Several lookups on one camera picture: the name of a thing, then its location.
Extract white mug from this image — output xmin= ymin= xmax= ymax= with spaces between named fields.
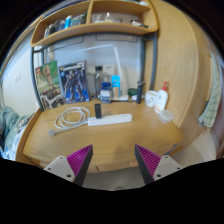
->
xmin=144 ymin=90 xmax=158 ymax=108

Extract blue robot model box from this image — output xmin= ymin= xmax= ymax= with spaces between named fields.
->
xmin=58 ymin=60 xmax=91 ymax=104

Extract light blue carton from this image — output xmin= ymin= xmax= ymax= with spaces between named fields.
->
xmin=111 ymin=75 xmax=122 ymax=100

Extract white desk lamp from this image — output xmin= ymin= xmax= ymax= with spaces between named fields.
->
xmin=79 ymin=44 xmax=130 ymax=102

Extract green toy figure box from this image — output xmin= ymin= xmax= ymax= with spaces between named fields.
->
xmin=34 ymin=60 xmax=66 ymax=110

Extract white power strip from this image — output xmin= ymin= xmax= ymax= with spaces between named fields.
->
xmin=87 ymin=113 xmax=134 ymax=127

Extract bed with blue bedding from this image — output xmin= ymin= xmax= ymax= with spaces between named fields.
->
xmin=0 ymin=105 xmax=34 ymax=161

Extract white coiled cable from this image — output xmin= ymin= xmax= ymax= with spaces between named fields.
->
xmin=47 ymin=106 xmax=92 ymax=138

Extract white wall socket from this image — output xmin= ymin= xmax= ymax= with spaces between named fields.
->
xmin=102 ymin=64 xmax=116 ymax=81

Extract green patterned cloth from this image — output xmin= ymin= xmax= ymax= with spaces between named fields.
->
xmin=198 ymin=59 xmax=222 ymax=128

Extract grey metal frame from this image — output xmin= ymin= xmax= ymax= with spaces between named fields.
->
xmin=30 ymin=31 xmax=159 ymax=111

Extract small blue box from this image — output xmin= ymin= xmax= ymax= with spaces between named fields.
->
xmin=99 ymin=81 xmax=113 ymax=104

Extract clear bottle with black cap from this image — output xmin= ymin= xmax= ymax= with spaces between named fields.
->
xmin=94 ymin=65 xmax=104 ymax=100

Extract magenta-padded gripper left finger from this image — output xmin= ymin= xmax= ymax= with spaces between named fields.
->
xmin=43 ymin=144 xmax=94 ymax=187

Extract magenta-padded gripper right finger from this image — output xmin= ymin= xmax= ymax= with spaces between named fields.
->
xmin=134 ymin=144 xmax=184 ymax=186

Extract black cylindrical bottle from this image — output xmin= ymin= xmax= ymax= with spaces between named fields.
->
xmin=135 ymin=80 xmax=146 ymax=105

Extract wooden shelf unit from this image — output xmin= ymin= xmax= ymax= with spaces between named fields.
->
xmin=30 ymin=0 xmax=160 ymax=48

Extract white bottle with red cap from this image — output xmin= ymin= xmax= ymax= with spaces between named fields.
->
xmin=154 ymin=81 xmax=170 ymax=114

